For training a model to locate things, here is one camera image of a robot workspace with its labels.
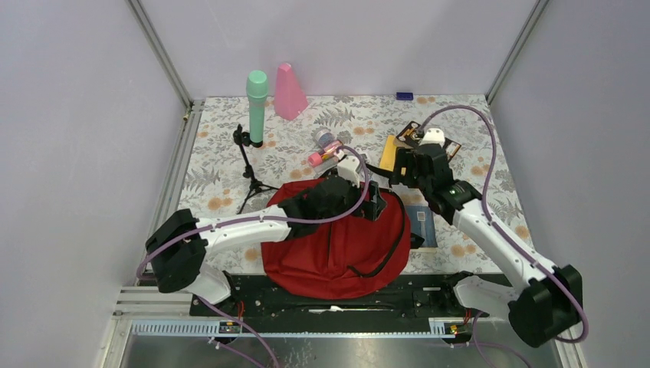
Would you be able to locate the red backpack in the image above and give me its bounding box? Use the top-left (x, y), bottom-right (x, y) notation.
top-left (261, 189), bottom-right (411, 300)

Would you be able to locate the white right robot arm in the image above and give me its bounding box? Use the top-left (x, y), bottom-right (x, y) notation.
top-left (389, 143), bottom-right (589, 347)

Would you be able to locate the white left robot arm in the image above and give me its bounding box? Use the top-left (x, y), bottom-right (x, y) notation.
top-left (145, 176), bottom-right (387, 315)

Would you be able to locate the floral table mat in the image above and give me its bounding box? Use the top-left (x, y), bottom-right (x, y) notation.
top-left (179, 94), bottom-right (531, 243)

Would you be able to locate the black paperback book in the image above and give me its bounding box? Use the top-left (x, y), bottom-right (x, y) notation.
top-left (396, 121), bottom-right (461, 161)

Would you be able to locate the yellow book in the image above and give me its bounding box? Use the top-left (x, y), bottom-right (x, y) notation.
top-left (379, 135), bottom-right (399, 172)

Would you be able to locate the pink capped tube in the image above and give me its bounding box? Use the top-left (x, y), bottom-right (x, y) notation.
top-left (307, 140), bottom-right (342, 167)

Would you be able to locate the dark blue book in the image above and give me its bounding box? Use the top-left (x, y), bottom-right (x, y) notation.
top-left (405, 205), bottom-right (438, 252)

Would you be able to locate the clear glitter jar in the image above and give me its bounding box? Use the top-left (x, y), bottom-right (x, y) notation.
top-left (314, 128), bottom-right (336, 148)

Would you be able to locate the small blue block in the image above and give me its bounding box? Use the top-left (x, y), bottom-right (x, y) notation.
top-left (396, 92), bottom-right (414, 100)

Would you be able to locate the pink cone block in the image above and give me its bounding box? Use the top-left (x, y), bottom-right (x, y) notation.
top-left (274, 63), bottom-right (309, 120)

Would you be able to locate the black mini tripod stand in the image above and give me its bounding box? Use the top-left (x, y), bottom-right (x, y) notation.
top-left (232, 124), bottom-right (277, 215)

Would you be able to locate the green toy microphone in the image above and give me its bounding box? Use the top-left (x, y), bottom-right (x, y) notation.
top-left (246, 70), bottom-right (269, 148)

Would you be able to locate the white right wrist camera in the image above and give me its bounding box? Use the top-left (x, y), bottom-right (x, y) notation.
top-left (419, 128), bottom-right (445, 146)

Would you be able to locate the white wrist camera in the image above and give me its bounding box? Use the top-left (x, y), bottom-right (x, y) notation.
top-left (419, 128), bottom-right (445, 146)
top-left (336, 156), bottom-right (361, 188)

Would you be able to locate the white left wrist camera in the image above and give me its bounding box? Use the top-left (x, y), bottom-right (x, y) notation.
top-left (336, 156), bottom-right (361, 188)

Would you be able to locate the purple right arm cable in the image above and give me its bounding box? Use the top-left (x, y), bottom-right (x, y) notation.
top-left (415, 105), bottom-right (590, 368)

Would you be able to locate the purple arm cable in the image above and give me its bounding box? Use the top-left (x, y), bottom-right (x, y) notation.
top-left (415, 105), bottom-right (590, 368)
top-left (136, 146), bottom-right (372, 368)

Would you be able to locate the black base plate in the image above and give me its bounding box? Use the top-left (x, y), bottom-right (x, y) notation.
top-left (217, 272), bottom-right (477, 334)

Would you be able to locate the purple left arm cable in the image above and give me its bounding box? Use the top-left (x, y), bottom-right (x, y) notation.
top-left (136, 146), bottom-right (372, 368)

